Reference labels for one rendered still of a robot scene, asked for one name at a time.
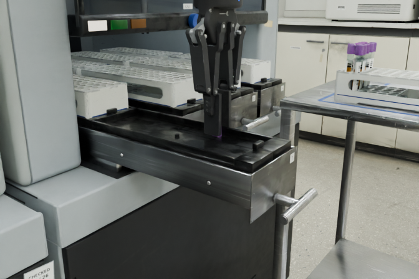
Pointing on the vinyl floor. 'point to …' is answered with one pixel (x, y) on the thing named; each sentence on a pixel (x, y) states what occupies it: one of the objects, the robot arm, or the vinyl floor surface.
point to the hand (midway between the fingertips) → (217, 112)
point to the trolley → (371, 264)
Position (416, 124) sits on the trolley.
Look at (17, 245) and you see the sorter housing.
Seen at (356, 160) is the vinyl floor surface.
